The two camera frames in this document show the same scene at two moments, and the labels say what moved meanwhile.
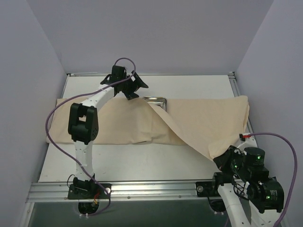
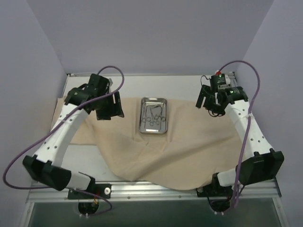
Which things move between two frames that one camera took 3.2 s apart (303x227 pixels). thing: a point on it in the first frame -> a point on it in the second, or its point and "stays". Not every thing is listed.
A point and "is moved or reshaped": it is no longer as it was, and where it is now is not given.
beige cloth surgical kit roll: [209, 126] is moved or reshaped
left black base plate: [88, 191] stays
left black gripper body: [132, 85] -> [110, 107]
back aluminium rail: [160, 74] stays
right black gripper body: [222, 160] -> [204, 97]
